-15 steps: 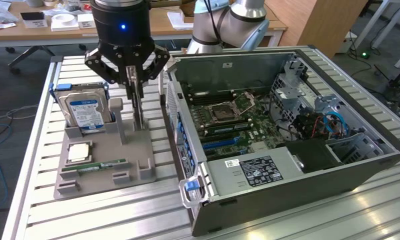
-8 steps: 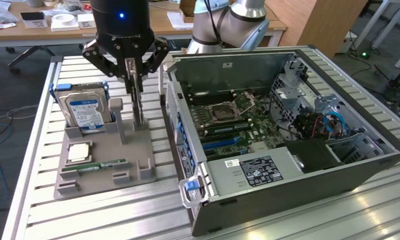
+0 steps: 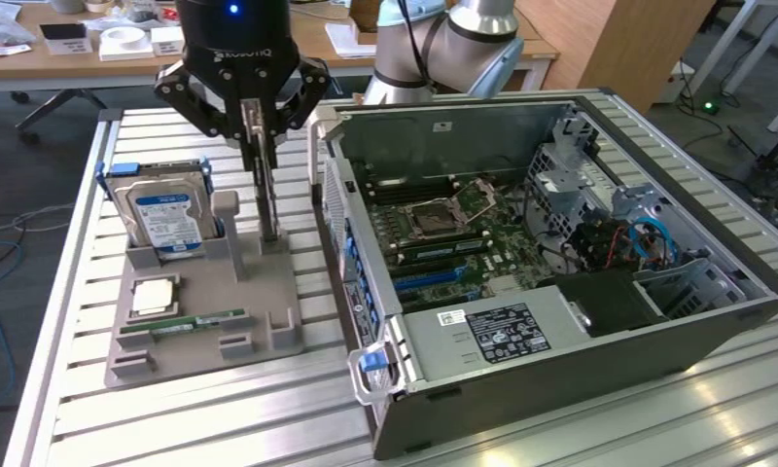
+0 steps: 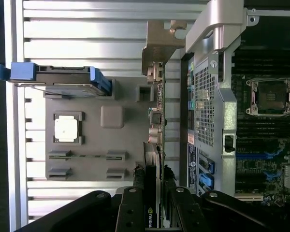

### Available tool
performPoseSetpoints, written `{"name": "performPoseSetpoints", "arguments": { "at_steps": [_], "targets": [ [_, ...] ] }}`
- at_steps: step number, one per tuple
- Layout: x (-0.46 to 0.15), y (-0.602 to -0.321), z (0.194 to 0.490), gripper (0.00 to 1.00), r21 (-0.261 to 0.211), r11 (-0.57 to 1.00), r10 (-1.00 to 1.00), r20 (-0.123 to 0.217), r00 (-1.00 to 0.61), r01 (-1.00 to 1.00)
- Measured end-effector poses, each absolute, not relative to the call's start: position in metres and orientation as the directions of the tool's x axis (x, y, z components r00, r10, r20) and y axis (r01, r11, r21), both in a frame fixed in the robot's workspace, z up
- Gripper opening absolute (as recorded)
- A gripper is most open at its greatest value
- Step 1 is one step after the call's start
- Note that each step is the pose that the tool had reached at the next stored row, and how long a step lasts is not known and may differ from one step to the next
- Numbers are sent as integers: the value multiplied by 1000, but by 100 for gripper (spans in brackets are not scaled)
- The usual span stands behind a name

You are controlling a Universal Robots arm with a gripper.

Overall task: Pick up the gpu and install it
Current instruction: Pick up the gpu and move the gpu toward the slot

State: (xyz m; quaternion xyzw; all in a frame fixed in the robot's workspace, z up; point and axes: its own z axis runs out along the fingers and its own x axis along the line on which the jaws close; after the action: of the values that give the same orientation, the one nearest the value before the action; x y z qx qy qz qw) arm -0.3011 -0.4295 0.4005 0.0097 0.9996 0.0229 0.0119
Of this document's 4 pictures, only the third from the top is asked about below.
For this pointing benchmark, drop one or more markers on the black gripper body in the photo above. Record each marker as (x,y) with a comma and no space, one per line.
(240,48)

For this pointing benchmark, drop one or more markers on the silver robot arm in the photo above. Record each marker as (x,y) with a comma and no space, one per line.
(473,29)

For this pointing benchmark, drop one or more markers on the wooden desk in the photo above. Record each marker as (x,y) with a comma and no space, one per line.
(38,65)
(310,34)

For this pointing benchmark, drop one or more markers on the plain white box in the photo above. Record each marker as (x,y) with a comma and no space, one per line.
(165,44)

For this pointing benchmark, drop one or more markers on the stack of papers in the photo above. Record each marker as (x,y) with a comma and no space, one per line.
(350,44)

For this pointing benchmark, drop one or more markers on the red small item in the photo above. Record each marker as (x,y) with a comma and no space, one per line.
(170,14)

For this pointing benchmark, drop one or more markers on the flat white box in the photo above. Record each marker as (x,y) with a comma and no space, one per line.
(126,56)

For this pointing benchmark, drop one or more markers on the cardboard box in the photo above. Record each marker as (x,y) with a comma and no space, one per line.
(362,14)

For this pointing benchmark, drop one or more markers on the white tape roll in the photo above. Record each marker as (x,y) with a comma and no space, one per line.
(110,39)

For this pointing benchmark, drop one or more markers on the black case latch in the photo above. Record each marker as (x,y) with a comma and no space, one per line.
(352,187)

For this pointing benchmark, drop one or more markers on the black chair base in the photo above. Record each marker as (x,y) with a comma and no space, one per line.
(58,104)

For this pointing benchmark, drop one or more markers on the hard disk in blue carrier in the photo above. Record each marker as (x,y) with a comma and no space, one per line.
(161,214)

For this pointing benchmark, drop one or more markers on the white box with black top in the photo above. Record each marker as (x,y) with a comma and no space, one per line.
(68,46)

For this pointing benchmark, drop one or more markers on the beige tape roll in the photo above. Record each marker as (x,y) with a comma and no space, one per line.
(96,6)

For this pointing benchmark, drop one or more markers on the grey cup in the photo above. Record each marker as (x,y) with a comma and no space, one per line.
(68,6)

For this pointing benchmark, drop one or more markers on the small white card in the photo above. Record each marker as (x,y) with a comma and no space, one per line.
(6,50)

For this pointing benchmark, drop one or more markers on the clear plastic bag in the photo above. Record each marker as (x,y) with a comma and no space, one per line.
(0,24)

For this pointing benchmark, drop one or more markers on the grey parts rack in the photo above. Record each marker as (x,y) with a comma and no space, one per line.
(258,292)

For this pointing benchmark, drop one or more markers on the silver CPU chip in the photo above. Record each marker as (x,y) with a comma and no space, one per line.
(152,297)

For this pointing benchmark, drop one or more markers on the blue expansion slot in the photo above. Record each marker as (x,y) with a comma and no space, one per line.
(428,273)
(428,284)

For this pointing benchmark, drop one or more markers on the green RAM stick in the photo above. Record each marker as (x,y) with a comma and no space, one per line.
(181,322)

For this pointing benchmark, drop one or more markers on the metal disk bay cage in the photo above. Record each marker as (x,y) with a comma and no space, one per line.
(688,287)
(584,194)

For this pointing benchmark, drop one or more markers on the wooden cabinet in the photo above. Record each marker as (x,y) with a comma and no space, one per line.
(622,48)

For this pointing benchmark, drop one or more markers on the silver chipset heatsink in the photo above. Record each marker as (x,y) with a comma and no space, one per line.
(505,286)

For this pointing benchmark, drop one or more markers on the blue case release latch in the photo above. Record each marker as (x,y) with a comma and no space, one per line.
(373,362)

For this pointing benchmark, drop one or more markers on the grey power supply unit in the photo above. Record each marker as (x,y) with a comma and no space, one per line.
(441,350)

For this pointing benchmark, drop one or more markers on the white socket box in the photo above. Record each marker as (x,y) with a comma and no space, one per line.
(677,82)

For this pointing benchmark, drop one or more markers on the black adapter with green light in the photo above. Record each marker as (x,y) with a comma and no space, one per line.
(709,106)

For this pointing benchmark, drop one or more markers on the open grey PC case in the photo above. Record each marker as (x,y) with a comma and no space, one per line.
(557,389)

